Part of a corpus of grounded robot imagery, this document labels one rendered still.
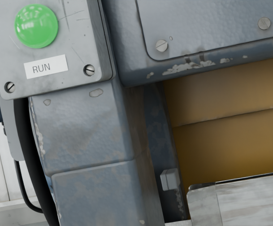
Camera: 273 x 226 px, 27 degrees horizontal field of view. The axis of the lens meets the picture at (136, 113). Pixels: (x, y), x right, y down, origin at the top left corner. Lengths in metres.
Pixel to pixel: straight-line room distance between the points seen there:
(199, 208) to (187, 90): 0.15
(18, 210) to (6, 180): 0.34
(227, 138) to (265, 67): 0.11
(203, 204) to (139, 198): 0.17
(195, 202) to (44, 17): 0.29
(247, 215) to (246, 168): 0.14
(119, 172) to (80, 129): 0.04
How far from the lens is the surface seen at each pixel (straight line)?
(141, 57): 0.43
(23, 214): 6.19
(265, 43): 0.42
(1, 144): 6.17
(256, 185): 0.59
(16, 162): 0.94
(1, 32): 0.40
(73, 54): 0.38
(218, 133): 0.71
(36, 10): 0.38
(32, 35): 0.38
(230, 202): 0.59
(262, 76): 0.66
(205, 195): 0.59
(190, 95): 0.66
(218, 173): 0.72
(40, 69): 0.39
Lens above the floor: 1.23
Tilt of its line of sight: 3 degrees down
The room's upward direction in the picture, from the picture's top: 12 degrees counter-clockwise
